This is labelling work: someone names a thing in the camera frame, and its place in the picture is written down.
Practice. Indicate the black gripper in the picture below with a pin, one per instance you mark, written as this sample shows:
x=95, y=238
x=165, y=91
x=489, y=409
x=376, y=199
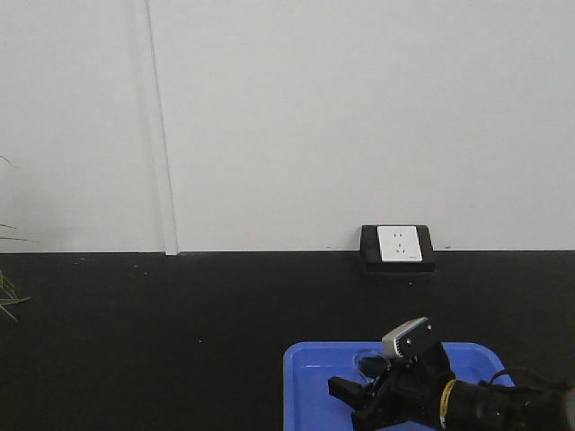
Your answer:
x=411, y=389

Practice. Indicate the clear glass beaker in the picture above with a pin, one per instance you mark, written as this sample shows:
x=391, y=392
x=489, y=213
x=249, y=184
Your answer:
x=370, y=364

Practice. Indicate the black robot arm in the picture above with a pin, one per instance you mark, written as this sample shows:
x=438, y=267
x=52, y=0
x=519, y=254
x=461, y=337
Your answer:
x=513, y=399

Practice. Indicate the blue plastic tray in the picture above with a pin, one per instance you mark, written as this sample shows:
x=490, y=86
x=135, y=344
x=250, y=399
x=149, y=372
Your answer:
x=308, y=366

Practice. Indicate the black socket mounting box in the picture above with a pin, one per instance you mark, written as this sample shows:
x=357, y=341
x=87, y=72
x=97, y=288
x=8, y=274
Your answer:
x=371, y=258

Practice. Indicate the green plant leaves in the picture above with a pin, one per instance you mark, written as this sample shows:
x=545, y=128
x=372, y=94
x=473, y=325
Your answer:
x=9, y=293

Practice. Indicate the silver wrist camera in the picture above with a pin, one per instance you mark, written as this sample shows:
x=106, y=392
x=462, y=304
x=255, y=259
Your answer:
x=408, y=339

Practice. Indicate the white wall power socket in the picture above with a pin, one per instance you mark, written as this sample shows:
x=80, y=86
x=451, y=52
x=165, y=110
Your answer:
x=399, y=243

